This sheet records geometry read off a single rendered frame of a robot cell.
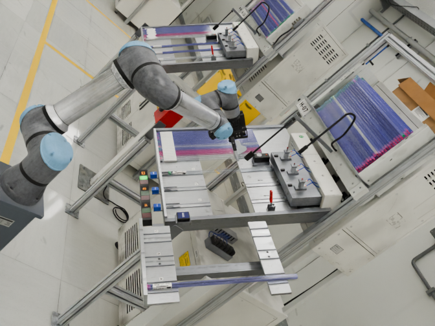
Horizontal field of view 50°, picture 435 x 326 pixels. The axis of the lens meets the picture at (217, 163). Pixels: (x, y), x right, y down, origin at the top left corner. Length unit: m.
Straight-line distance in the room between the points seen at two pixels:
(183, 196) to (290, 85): 1.59
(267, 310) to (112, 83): 1.40
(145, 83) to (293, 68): 1.90
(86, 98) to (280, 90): 1.95
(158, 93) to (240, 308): 1.26
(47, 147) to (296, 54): 2.09
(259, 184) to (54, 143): 0.95
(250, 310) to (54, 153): 1.31
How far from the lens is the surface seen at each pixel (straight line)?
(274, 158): 2.21
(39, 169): 1.62
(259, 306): 2.43
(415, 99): 2.59
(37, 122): 1.69
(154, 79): 1.54
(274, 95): 3.37
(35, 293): 2.32
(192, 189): 2.06
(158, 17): 6.44
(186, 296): 1.75
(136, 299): 2.19
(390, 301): 3.49
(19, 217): 1.74
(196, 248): 2.21
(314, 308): 3.77
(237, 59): 3.17
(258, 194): 2.08
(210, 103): 1.88
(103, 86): 1.64
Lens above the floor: 1.59
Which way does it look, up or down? 18 degrees down
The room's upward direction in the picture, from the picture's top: 49 degrees clockwise
